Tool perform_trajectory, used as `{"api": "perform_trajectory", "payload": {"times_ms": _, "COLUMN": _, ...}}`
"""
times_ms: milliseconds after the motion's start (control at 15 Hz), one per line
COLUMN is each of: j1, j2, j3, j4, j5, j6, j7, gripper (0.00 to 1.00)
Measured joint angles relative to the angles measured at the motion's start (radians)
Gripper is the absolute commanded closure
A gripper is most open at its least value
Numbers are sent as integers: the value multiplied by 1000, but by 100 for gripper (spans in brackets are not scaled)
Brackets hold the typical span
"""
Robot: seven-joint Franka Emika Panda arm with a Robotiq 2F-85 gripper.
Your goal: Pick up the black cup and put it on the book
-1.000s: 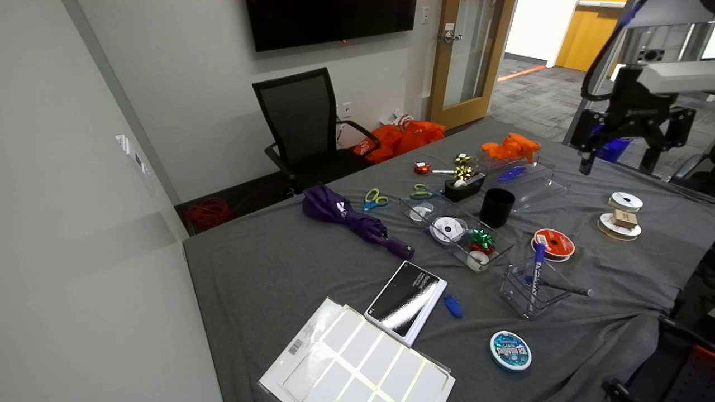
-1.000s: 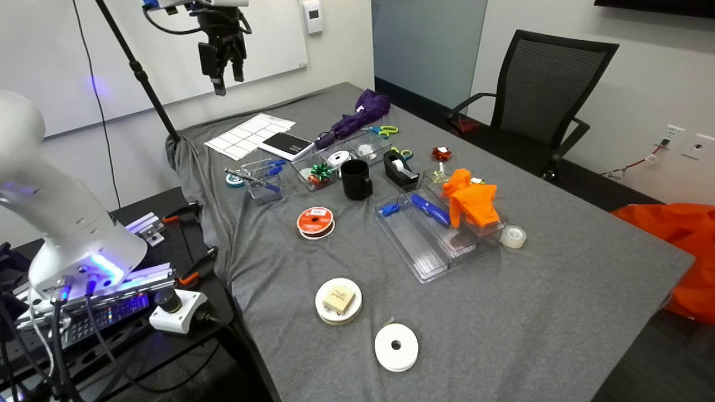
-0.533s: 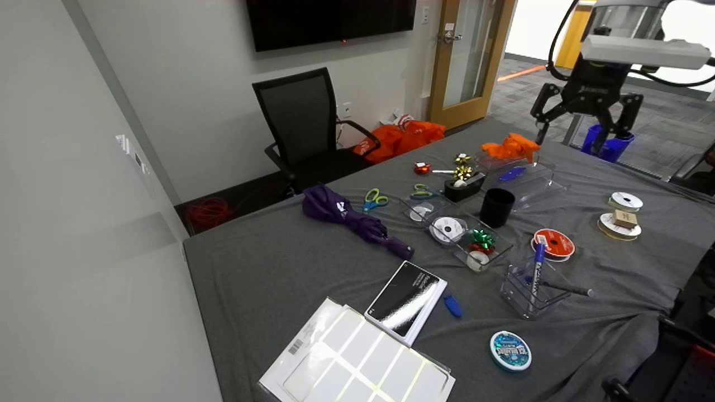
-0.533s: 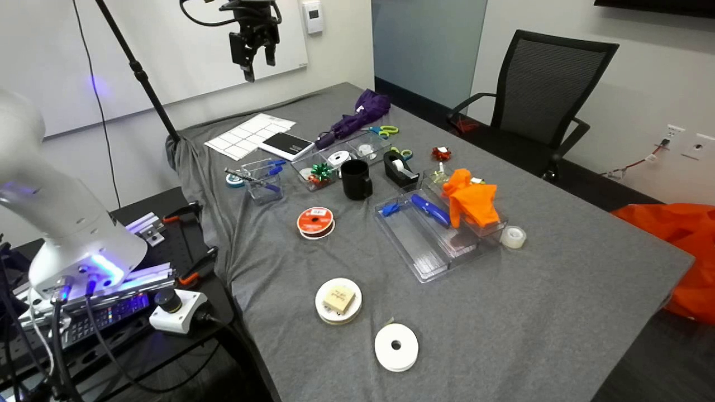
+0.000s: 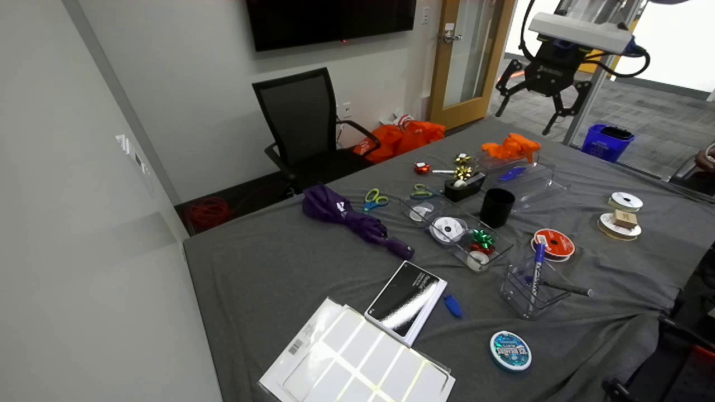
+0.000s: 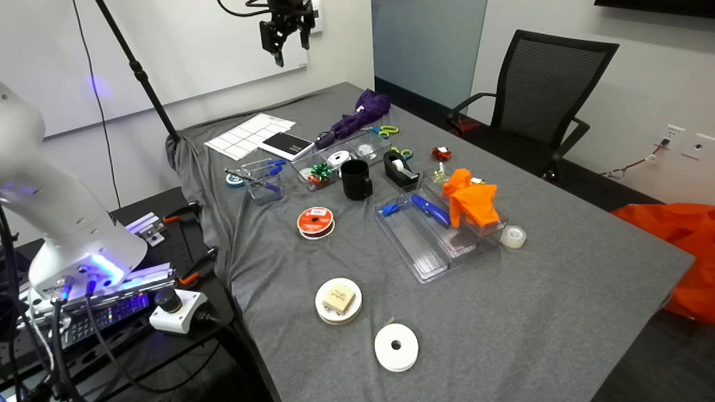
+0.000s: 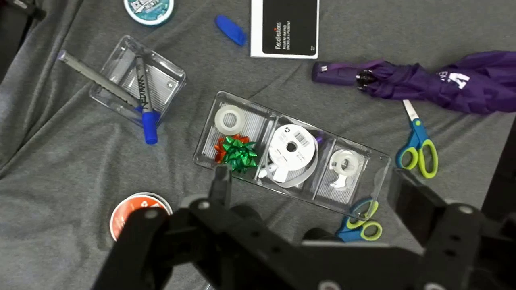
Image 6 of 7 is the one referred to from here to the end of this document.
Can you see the small yellow green bow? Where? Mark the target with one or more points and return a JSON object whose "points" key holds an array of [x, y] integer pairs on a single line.
{"points": [[439, 177]]}

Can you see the grey electronics box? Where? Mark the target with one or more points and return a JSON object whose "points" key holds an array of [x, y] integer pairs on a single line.
{"points": [[111, 297]]}

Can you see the red gift bow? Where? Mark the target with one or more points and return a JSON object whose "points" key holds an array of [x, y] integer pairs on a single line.
{"points": [[440, 152]]}

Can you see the large white tape roll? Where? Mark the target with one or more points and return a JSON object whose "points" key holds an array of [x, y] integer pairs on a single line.
{"points": [[382, 350]]}

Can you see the orange toy object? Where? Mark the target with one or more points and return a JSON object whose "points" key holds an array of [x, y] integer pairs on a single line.
{"points": [[470, 200]]}

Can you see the orange ribbon spool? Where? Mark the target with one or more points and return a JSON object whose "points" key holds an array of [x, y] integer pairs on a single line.
{"points": [[315, 223]]}

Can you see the large blue marker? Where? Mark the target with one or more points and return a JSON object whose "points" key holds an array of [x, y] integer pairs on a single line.
{"points": [[430, 209]]}

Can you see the green scissors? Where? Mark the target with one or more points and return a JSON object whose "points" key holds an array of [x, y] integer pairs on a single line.
{"points": [[384, 130]]}

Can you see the clear container with bows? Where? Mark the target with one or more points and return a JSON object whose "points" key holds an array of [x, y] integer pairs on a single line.
{"points": [[306, 166]]}

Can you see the white ribbon roll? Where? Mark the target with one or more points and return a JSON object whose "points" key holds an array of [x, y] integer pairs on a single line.
{"points": [[338, 158]]}

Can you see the orange fabric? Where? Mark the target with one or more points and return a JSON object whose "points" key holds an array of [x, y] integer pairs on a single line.
{"points": [[681, 247]]}

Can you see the white dish with tan block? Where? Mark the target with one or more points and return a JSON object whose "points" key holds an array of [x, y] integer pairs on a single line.
{"points": [[338, 300]]}

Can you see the black wall screen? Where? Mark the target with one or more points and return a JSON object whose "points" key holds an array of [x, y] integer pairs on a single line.
{"points": [[654, 6]]}

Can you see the black tripod pole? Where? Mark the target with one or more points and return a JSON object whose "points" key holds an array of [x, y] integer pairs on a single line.
{"points": [[140, 74]]}

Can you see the black cup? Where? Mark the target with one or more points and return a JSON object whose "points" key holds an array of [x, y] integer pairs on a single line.
{"points": [[356, 180]]}

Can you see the white whiteboard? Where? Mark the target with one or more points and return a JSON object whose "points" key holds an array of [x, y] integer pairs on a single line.
{"points": [[207, 45]]}

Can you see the small clear tape roll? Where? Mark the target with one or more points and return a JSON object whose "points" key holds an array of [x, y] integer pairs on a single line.
{"points": [[364, 151]]}

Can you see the small blue marker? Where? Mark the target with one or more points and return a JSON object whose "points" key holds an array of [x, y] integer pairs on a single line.
{"points": [[388, 209]]}

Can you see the teal tape roll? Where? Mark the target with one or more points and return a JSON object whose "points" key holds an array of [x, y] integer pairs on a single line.
{"points": [[235, 177]]}

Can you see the white wall thermostat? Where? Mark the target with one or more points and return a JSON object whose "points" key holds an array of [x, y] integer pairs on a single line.
{"points": [[318, 17]]}

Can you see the grey tablecloth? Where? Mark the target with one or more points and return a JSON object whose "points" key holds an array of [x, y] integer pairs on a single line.
{"points": [[521, 314]]}

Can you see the black tape dispenser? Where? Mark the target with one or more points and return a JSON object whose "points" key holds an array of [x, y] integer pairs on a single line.
{"points": [[403, 170]]}

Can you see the silver metal clamp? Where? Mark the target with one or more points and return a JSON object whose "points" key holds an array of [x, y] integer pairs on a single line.
{"points": [[146, 227]]}

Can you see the black office chair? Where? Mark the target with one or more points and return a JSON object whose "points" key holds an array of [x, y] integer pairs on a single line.
{"points": [[536, 97]]}

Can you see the white ball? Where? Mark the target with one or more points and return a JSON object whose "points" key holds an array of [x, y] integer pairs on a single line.
{"points": [[512, 237]]}

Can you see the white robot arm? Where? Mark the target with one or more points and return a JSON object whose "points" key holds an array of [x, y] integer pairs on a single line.
{"points": [[51, 215]]}

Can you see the clear plastic box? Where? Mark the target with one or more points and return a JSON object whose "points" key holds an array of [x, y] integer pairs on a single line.
{"points": [[262, 183]]}

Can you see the white grid paper sheet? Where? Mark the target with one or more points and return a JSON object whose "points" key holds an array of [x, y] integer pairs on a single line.
{"points": [[245, 134]]}

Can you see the long clear plastic tray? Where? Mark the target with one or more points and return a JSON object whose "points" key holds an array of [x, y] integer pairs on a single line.
{"points": [[414, 242]]}

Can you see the white wall outlet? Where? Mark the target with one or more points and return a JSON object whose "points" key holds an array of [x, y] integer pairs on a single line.
{"points": [[675, 132]]}

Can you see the white book with dark cover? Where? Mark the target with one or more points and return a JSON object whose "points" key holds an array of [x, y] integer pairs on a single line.
{"points": [[286, 144]]}

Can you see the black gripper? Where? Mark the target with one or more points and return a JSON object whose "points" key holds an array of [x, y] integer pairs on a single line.
{"points": [[289, 10]]}

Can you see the white wall plate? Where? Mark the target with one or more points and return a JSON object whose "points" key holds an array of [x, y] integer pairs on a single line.
{"points": [[697, 145]]}

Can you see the purple toy drill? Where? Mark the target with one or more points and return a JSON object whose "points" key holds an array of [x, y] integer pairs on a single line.
{"points": [[357, 114]]}

